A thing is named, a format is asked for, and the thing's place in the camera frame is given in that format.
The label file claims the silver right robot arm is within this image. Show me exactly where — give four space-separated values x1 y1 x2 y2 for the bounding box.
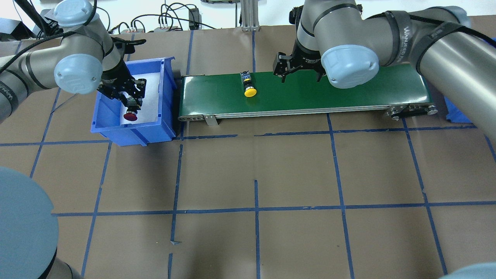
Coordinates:
273 0 496 140

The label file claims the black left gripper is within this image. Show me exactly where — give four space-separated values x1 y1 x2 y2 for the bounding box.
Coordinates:
97 62 147 109

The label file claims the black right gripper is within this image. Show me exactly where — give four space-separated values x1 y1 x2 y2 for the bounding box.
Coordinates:
273 41 326 83

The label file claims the blue source bin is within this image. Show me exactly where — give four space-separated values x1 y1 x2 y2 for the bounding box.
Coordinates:
90 57 176 146

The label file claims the red push button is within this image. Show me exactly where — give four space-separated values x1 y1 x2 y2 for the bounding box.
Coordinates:
123 108 141 122

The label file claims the yellow push button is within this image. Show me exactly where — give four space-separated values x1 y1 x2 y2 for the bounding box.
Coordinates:
240 71 257 98

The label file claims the white foam pad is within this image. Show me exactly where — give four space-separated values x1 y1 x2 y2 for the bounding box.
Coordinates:
119 72 162 126

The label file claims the blue destination bin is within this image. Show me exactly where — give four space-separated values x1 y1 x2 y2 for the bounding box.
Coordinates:
444 34 495 127

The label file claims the green conveyor belt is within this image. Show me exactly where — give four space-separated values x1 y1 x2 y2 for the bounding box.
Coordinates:
178 65 438 125

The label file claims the aluminium frame post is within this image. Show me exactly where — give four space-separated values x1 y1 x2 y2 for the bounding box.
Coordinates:
240 0 260 32

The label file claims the black power adapter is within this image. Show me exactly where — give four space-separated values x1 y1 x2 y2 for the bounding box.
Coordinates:
188 8 201 30

